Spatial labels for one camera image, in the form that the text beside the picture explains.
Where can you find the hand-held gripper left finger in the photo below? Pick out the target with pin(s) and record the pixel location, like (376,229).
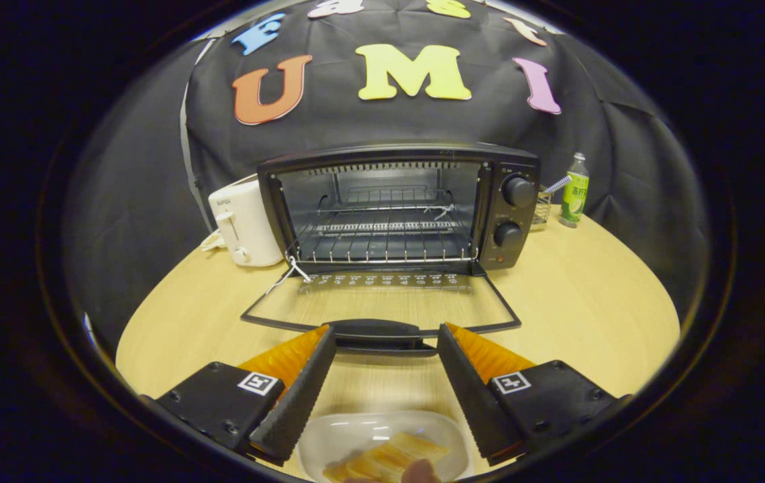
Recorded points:
(295,409)

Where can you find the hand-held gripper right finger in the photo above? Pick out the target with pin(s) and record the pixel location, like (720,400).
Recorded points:
(476,402)

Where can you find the golden bread roll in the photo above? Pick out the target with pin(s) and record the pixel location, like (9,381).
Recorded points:
(389,456)

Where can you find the black toaster oven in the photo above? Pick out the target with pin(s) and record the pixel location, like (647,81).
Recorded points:
(513,213)

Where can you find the white pop-up toaster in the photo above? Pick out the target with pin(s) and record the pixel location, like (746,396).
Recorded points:
(248,221)

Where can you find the white square plate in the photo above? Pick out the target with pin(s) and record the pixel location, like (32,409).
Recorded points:
(329,436)

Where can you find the green label drink bottle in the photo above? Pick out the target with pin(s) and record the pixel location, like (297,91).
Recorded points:
(574,198)

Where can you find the black backdrop cloth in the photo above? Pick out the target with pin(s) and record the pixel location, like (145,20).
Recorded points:
(355,124)

